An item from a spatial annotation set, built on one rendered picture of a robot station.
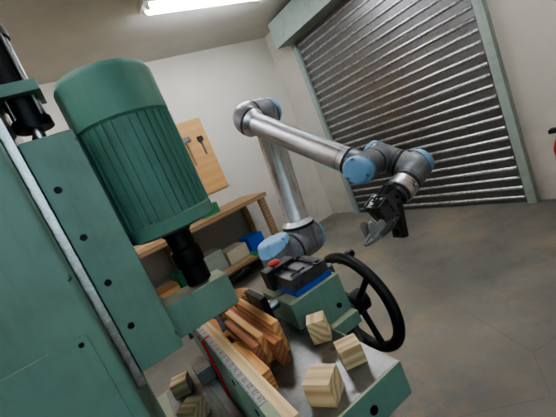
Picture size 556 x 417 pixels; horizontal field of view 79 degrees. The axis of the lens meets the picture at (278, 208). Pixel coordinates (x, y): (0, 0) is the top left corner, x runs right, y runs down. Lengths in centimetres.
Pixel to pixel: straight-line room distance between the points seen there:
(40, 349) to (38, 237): 16
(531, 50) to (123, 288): 313
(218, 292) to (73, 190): 32
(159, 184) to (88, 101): 17
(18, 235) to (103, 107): 23
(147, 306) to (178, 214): 17
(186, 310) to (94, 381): 18
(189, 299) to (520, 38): 305
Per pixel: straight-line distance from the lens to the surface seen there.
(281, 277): 75
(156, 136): 64
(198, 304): 70
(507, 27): 334
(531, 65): 331
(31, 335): 62
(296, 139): 119
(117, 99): 64
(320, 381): 54
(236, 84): 471
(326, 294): 76
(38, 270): 60
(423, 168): 116
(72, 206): 63
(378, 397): 58
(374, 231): 103
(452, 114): 357
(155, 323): 66
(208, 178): 420
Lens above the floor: 127
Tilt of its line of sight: 10 degrees down
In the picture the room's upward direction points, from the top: 23 degrees counter-clockwise
